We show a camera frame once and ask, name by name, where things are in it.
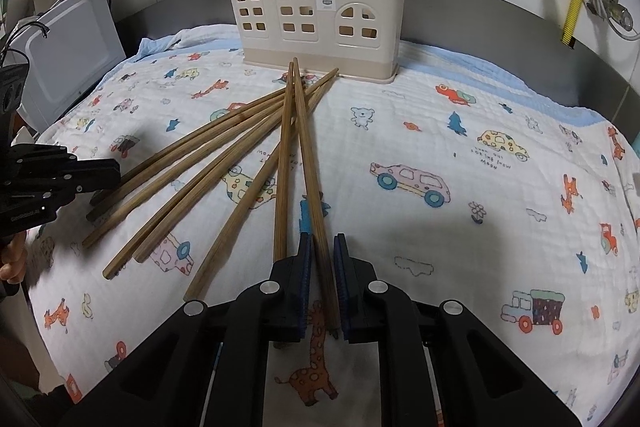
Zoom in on white microwave oven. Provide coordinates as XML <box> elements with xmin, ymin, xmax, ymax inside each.
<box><xmin>6</xmin><ymin>0</ymin><xmax>125</xmax><ymax>132</ymax></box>

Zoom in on cartoon print white cloth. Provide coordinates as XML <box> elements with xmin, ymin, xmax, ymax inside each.
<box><xmin>27</xmin><ymin>26</ymin><xmax>639</xmax><ymax>426</ymax></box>

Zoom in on steel angle valve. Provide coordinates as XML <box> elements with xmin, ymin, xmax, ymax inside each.
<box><xmin>587</xmin><ymin>0</ymin><xmax>634</xmax><ymax>31</ymax></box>

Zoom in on wooden chopstick three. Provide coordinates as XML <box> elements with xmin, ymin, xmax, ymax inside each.
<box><xmin>102</xmin><ymin>108</ymin><xmax>283</xmax><ymax>280</ymax></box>

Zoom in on wooden chopstick one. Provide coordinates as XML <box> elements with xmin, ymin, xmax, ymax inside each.
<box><xmin>86</xmin><ymin>88</ymin><xmax>284</xmax><ymax>221</ymax></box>

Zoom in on wooden chopstick five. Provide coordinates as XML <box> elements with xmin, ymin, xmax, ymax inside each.
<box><xmin>133</xmin><ymin>67</ymin><xmax>341</xmax><ymax>264</ymax></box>

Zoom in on wooden chopstick six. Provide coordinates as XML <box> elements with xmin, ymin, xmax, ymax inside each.
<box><xmin>273</xmin><ymin>62</ymin><xmax>294</xmax><ymax>261</ymax></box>

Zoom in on wooden chopstick four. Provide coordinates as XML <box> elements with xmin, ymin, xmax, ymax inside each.
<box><xmin>182</xmin><ymin>76</ymin><xmax>335</xmax><ymax>303</ymax></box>

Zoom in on beige plastic utensil holder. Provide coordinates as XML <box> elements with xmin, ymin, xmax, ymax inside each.
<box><xmin>231</xmin><ymin>0</ymin><xmax>405</xmax><ymax>83</ymax></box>

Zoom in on person left hand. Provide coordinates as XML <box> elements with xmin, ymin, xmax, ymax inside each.
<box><xmin>0</xmin><ymin>231</ymin><xmax>28</xmax><ymax>284</ymax></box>

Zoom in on wooden chopstick two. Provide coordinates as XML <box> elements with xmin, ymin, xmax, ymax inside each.
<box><xmin>82</xmin><ymin>95</ymin><xmax>284</xmax><ymax>248</ymax></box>

